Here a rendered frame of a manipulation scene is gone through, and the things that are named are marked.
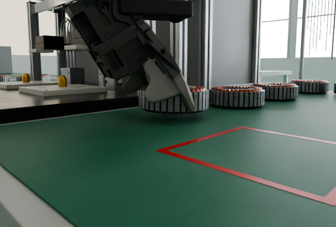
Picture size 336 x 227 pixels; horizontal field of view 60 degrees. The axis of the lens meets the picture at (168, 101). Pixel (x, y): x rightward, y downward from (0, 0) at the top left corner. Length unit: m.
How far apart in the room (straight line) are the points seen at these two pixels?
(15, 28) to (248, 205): 5.56
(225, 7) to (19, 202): 0.71
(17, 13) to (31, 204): 5.55
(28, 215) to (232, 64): 0.73
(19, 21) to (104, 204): 5.56
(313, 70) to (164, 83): 6.74
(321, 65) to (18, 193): 6.92
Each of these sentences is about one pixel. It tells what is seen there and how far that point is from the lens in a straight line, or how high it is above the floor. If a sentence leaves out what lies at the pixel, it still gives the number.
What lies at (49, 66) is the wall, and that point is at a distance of 5.84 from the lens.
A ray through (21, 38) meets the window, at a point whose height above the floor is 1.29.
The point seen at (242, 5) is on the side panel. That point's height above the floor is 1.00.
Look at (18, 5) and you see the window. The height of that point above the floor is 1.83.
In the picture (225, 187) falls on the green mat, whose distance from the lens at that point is 0.21.
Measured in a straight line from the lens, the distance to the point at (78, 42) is 0.75.
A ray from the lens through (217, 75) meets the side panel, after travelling 0.79.
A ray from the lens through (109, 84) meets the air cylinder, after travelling 0.78.
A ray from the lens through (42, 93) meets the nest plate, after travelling 0.64.
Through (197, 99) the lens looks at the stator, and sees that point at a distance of 0.43.
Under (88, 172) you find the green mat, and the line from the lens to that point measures 0.24.
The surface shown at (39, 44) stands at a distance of 0.98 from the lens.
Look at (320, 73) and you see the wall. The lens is 7.05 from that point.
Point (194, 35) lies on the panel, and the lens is 0.73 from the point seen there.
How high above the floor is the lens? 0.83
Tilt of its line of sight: 7 degrees down
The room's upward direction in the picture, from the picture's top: straight up
